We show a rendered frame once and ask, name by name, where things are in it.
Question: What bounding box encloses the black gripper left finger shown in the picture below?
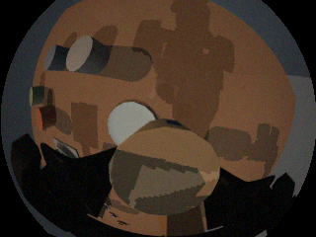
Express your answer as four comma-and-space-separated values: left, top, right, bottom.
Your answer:
40, 142, 117, 218

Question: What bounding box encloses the tan cup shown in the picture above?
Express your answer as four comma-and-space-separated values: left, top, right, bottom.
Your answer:
108, 118, 220, 216
98, 208, 106, 218

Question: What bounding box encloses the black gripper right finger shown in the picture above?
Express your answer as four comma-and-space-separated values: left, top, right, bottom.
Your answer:
202, 166, 276, 230

